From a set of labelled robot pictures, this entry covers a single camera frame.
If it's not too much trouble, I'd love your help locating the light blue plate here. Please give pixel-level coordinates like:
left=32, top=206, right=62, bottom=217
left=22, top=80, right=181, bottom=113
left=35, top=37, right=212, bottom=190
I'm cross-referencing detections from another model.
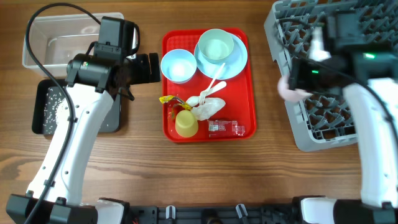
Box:
left=194, top=33, right=248, bottom=80

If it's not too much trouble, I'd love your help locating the clear plastic bin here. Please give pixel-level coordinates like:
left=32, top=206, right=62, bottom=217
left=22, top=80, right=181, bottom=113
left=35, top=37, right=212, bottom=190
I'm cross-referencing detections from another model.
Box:
left=22, top=12, right=124, bottom=78

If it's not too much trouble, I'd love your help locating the pink plastic cup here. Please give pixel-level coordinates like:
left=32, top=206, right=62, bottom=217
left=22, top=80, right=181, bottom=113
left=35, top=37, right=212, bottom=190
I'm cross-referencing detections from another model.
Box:
left=277, top=75, right=312, bottom=103

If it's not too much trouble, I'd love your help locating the yellow snack wrapper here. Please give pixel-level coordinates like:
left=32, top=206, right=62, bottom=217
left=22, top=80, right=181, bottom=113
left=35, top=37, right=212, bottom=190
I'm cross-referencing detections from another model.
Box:
left=159, top=95, right=193, bottom=120

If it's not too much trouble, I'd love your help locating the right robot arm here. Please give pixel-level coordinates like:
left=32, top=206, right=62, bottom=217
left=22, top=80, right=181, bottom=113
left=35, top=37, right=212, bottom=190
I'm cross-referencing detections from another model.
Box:
left=279, top=10, right=397, bottom=223

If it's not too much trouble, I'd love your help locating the white plastic fork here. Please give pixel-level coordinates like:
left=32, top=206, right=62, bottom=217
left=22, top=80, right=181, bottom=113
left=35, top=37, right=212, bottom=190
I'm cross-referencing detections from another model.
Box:
left=199, top=63, right=225, bottom=105

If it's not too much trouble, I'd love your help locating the mint green bowl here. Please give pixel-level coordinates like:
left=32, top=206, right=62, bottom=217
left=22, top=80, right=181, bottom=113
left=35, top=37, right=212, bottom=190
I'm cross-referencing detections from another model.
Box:
left=198, top=29, right=234, bottom=63

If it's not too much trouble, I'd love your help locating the white plastic spoon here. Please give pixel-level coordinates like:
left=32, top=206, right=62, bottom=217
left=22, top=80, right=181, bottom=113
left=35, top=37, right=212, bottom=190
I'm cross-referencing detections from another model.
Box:
left=187, top=81, right=227, bottom=107

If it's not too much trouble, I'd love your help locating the white rice pile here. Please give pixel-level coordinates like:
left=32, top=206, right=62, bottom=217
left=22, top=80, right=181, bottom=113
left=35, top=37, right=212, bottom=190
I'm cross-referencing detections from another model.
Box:
left=44, top=86, right=69, bottom=132

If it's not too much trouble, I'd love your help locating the black plastic tray bin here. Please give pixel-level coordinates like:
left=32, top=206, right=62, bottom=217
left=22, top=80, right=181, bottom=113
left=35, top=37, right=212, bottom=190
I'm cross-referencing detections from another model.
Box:
left=32, top=79, right=121, bottom=135

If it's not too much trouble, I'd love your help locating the yellow plastic cup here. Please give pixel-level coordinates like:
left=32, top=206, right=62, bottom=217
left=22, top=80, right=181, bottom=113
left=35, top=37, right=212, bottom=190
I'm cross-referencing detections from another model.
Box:
left=175, top=110, right=198, bottom=138

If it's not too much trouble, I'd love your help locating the white napkin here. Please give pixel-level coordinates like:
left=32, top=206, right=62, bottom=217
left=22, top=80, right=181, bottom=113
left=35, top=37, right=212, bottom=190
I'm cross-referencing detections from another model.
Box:
left=191, top=98, right=226, bottom=121

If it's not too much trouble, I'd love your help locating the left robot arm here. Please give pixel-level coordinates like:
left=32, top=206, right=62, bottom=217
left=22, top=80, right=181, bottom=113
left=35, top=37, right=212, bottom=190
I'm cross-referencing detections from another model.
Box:
left=6, top=17, right=160, bottom=223

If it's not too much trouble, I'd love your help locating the light blue bowl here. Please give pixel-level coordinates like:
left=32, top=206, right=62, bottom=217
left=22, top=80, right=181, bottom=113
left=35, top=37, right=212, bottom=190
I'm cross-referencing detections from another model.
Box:
left=160, top=49, right=197, bottom=84

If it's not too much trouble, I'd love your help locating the grey dishwasher rack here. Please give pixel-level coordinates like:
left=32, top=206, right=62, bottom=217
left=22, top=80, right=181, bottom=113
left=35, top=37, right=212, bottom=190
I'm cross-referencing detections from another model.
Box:
left=264, top=1, right=397, bottom=151

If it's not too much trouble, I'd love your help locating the red serving tray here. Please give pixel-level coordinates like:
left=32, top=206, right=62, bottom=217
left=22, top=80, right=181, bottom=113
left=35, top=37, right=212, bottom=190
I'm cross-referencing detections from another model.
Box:
left=162, top=28, right=257, bottom=143

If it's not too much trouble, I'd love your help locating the red snack wrapper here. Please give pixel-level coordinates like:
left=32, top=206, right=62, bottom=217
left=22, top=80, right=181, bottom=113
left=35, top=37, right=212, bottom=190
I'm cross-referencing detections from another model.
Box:
left=208, top=120, right=246, bottom=138

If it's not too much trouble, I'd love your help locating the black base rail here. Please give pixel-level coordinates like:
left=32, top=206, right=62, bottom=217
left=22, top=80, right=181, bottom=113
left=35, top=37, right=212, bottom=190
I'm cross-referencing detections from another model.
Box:
left=129, top=203, right=303, bottom=224

